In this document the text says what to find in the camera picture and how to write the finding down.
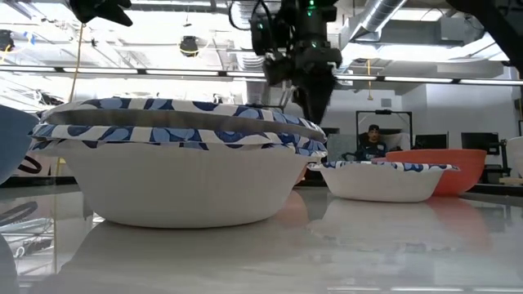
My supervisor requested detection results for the black hanging ceiling device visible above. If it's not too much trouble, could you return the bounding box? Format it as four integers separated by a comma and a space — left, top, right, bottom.
179, 35, 200, 58

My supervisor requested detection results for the person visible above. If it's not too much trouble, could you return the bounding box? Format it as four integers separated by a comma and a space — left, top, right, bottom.
354, 123, 389, 162

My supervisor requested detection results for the translucent white plastic bowl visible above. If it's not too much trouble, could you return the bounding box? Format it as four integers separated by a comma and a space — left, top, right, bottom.
505, 136, 523, 179

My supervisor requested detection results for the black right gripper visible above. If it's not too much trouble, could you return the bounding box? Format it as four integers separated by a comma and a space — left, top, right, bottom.
261, 39, 344, 125

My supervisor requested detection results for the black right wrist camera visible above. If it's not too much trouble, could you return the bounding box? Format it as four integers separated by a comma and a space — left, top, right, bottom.
248, 16, 287, 57

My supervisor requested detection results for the silver ceiling duct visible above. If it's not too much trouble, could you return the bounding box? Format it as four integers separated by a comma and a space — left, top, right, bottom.
350, 0, 410, 44

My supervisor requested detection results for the yellow cable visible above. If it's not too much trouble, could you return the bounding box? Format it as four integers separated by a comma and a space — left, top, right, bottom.
52, 23, 86, 189

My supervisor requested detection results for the long white light bar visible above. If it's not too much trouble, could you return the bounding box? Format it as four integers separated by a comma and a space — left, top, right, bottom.
0, 65, 523, 86

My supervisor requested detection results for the blue plastic bowl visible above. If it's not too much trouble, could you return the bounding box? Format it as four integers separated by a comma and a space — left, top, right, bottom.
0, 105, 40, 185

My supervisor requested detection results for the blue patterned paper bowl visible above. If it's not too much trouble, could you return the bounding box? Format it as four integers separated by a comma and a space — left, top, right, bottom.
29, 123, 328, 153
308, 159, 459, 203
30, 138, 329, 229
40, 96, 328, 143

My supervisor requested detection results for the black computer monitor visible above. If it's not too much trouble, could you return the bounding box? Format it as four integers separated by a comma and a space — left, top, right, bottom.
413, 131, 449, 150
460, 131, 501, 153

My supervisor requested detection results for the red plastic bowl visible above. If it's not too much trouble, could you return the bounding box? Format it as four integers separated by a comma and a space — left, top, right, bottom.
385, 148, 488, 198

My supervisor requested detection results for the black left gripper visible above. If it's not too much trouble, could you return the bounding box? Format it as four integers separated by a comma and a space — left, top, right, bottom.
67, 0, 134, 28

